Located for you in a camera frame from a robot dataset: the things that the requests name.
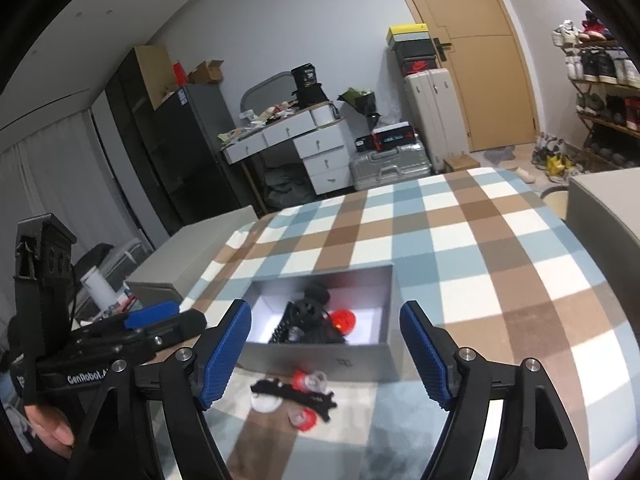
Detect white desk with drawers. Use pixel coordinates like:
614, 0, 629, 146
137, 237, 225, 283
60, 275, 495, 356
222, 102, 359, 196

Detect dark green wrapped bouquet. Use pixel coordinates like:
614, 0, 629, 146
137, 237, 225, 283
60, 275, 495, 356
337, 87, 379, 116

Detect dark cloth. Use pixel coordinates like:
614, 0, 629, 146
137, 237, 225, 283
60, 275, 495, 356
75, 243, 114, 274

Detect pile of loose shoes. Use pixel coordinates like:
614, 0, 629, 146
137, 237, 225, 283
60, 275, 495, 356
530, 132, 581, 184

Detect grey curtain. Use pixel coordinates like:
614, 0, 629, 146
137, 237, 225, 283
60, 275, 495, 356
0, 110, 151, 322

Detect white suitcase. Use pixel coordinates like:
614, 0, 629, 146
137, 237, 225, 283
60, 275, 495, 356
404, 68, 471, 174

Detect white bottle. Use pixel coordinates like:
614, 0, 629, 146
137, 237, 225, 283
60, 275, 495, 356
80, 266, 116, 312

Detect wooden shoe rack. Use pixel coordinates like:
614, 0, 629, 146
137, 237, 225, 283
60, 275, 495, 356
551, 10, 640, 167
567, 40, 640, 171

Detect red label black shoe box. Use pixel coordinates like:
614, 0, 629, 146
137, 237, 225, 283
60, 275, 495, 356
400, 57, 438, 79

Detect dark fridge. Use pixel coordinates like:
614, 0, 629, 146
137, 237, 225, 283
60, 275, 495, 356
152, 84, 261, 234

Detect grey cardboard box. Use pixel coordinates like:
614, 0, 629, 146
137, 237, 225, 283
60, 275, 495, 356
237, 266, 396, 384

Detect black bag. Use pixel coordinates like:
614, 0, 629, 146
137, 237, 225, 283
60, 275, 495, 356
290, 64, 329, 109

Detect small cardboard box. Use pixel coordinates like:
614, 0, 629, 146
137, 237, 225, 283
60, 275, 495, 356
443, 154, 481, 174

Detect dark wardrobe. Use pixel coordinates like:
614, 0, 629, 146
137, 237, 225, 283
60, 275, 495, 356
105, 47, 171, 237

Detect tall flat cardboard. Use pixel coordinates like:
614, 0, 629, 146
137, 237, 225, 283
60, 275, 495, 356
134, 46, 176, 111

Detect black hair claw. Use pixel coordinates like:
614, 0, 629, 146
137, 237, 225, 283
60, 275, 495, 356
291, 298, 327, 333

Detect grey bench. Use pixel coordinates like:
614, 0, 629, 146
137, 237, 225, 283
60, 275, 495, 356
125, 205, 259, 307
567, 167, 640, 247

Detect beige slippers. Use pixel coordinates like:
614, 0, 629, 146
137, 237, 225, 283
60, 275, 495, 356
500, 160, 536, 184

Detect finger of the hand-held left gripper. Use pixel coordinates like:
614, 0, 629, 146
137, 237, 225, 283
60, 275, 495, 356
124, 301, 182, 329
125, 308, 209, 350

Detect grey arched frame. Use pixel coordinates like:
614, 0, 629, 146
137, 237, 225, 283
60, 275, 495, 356
240, 71, 296, 117

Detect yellow lid shoe box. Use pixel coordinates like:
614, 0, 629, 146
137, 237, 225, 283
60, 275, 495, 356
386, 23, 431, 46

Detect person's left hand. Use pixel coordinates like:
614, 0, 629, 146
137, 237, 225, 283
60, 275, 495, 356
25, 402, 77, 459

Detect open cardboard box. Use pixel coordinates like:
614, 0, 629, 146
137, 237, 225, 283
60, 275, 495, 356
187, 60, 226, 86

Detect pile of desk clutter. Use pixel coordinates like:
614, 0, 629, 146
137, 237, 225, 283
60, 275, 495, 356
218, 102, 301, 146

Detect checked tablecloth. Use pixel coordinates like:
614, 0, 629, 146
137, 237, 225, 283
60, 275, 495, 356
150, 166, 640, 480

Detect round white badge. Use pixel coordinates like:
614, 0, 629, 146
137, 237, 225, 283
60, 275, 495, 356
249, 392, 282, 414

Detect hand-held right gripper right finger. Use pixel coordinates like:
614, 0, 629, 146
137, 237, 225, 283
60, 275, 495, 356
399, 300, 583, 480

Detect black box with red edge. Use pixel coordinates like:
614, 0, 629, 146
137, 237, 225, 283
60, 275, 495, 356
372, 122, 416, 152

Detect wooden door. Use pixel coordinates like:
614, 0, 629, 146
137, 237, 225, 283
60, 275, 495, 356
382, 0, 542, 154

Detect grey fabric basket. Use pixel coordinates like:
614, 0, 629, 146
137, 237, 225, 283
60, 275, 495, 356
107, 240, 154, 272

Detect grey bundle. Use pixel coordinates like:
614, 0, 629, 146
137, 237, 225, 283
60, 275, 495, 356
265, 167, 314, 201

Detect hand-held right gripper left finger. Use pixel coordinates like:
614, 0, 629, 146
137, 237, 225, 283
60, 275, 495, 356
67, 299, 252, 480

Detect black beaded hair clip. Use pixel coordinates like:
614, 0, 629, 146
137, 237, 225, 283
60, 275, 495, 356
269, 309, 302, 345

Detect silver suitcase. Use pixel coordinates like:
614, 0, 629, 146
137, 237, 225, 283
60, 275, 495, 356
348, 142, 434, 192

